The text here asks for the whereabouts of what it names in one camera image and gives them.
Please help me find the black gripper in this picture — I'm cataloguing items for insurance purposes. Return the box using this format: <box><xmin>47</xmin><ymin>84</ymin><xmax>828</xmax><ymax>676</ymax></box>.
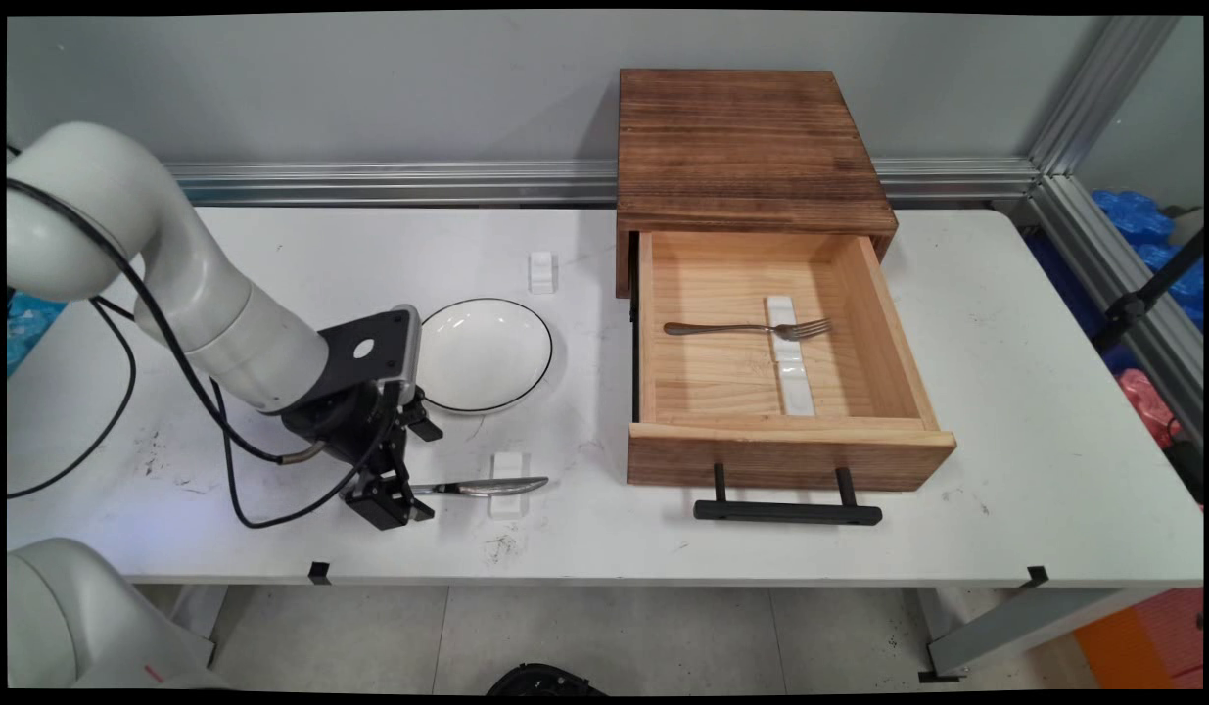
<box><xmin>281</xmin><ymin>382</ymin><xmax>445</xmax><ymax>532</ymax></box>

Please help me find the silver table knife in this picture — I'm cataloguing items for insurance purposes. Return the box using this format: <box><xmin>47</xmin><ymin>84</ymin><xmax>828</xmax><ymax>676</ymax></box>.
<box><xmin>411</xmin><ymin>477</ymin><xmax>550</xmax><ymax>497</ymax></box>

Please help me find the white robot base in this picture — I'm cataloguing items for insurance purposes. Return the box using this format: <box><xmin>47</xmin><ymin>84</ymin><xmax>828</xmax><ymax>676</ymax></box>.
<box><xmin>7</xmin><ymin>537</ymin><xmax>218</xmax><ymax>688</ymax></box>

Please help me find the white plate with black rim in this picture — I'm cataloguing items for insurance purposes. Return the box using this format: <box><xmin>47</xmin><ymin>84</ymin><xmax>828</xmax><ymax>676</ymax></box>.
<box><xmin>418</xmin><ymin>298</ymin><xmax>554</xmax><ymax>414</ymax></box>

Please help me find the grey table leg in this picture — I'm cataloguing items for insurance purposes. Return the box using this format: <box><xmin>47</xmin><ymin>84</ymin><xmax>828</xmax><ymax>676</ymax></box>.
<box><xmin>173</xmin><ymin>586</ymin><xmax>228</xmax><ymax>667</ymax></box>
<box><xmin>917</xmin><ymin>586</ymin><xmax>1168</xmax><ymax>683</ymax></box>

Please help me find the black round object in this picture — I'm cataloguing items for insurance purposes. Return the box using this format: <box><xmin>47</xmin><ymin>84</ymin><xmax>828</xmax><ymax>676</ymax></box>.
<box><xmin>487</xmin><ymin>663</ymin><xmax>605</xmax><ymax>696</ymax></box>

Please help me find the silver fork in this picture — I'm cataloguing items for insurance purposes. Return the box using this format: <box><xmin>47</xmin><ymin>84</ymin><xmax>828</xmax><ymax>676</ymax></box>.
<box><xmin>663</xmin><ymin>318</ymin><xmax>832</xmax><ymax>342</ymax></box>

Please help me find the light wooden drawer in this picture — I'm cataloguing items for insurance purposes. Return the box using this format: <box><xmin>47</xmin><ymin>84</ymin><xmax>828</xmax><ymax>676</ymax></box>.
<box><xmin>627</xmin><ymin>230</ymin><xmax>957</xmax><ymax>493</ymax></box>

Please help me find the blue bubble wrap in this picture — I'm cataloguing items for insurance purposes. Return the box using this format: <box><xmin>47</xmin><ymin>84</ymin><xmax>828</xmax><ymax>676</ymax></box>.
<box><xmin>7</xmin><ymin>289</ymin><xmax>69</xmax><ymax>375</ymax></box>

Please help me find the dark wooden cabinet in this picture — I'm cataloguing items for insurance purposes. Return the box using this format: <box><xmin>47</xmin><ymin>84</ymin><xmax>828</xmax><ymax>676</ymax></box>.
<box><xmin>616</xmin><ymin>69</ymin><xmax>899</xmax><ymax>300</ymax></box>

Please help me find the red plastic bag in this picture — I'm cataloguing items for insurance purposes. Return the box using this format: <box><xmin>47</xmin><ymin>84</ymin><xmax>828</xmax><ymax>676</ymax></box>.
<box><xmin>1118</xmin><ymin>369</ymin><xmax>1185</xmax><ymax>449</ymax></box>

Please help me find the black stand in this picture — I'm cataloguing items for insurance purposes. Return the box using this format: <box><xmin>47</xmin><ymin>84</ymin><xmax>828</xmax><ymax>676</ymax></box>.
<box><xmin>1093</xmin><ymin>230</ymin><xmax>1204</xmax><ymax>353</ymax></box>

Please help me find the orange box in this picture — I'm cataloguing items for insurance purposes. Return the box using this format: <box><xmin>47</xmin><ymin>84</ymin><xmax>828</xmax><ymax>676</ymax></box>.
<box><xmin>1074</xmin><ymin>587</ymin><xmax>1204</xmax><ymax>689</ymax></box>

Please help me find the blue plastic bag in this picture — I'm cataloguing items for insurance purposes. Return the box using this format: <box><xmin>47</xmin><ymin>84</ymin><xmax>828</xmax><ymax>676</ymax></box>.
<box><xmin>1092</xmin><ymin>189</ymin><xmax>1204</xmax><ymax>329</ymax></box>

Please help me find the silver camera with black bracket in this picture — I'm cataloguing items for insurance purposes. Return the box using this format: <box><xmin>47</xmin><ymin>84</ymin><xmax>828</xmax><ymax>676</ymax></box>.
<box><xmin>320</xmin><ymin>305</ymin><xmax>424</xmax><ymax>407</ymax></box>

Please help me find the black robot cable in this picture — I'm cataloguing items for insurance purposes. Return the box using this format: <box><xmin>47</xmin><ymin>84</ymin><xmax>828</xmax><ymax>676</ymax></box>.
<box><xmin>7</xmin><ymin>147</ymin><xmax>326</xmax><ymax>497</ymax></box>

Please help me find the horizontal aluminium frame rail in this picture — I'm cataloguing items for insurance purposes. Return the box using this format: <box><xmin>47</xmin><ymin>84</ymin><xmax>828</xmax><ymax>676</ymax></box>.
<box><xmin>163</xmin><ymin>160</ymin><xmax>1041</xmax><ymax>209</ymax></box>

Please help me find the black drawer handle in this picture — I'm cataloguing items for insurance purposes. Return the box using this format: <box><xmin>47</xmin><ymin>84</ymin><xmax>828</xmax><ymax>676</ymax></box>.
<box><xmin>693</xmin><ymin>463</ymin><xmax>884</xmax><ymax>527</ymax></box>

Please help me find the side aluminium frame rail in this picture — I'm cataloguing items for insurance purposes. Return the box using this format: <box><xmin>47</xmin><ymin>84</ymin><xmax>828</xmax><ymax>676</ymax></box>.
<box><xmin>1030</xmin><ymin>176</ymin><xmax>1204</xmax><ymax>432</ymax></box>

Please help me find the upright aluminium frame post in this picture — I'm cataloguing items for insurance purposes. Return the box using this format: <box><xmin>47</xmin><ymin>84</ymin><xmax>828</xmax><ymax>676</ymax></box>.
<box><xmin>1030</xmin><ymin>15</ymin><xmax>1181</xmax><ymax>177</ymax></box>

